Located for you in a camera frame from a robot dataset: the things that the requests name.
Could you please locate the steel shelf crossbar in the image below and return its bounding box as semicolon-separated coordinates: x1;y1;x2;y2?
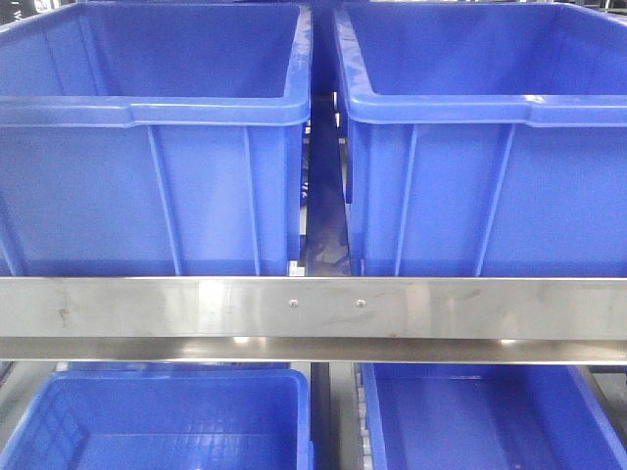
1;276;626;365

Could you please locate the blue bin upper right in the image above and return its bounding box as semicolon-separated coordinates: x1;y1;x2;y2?
334;2;626;277

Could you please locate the blue bin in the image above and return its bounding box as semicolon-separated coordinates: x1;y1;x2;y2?
1;1;313;276
361;363;626;469
334;2;626;277
1;369;314;469

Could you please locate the blue bin upper left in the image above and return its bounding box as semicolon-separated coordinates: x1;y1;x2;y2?
1;1;313;276

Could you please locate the blue bin front right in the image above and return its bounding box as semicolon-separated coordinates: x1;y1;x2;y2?
361;363;626;469

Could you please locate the blue bin front left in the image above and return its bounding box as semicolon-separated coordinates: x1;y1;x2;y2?
1;369;314;469

